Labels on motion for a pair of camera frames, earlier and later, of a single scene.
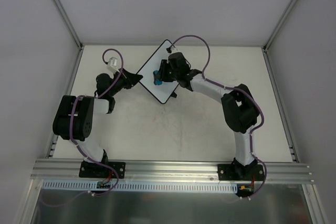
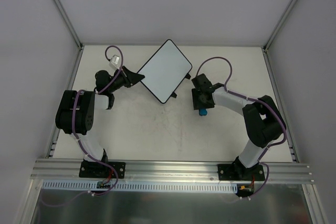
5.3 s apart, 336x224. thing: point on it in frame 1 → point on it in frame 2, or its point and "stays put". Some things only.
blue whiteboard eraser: x=156 y=82 → x=202 y=112
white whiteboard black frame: x=163 y=91 stays put
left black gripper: x=126 y=79 stays put
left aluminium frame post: x=61 y=9 stays put
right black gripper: x=163 y=72 → x=198 y=98
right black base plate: x=228 y=172 stays put
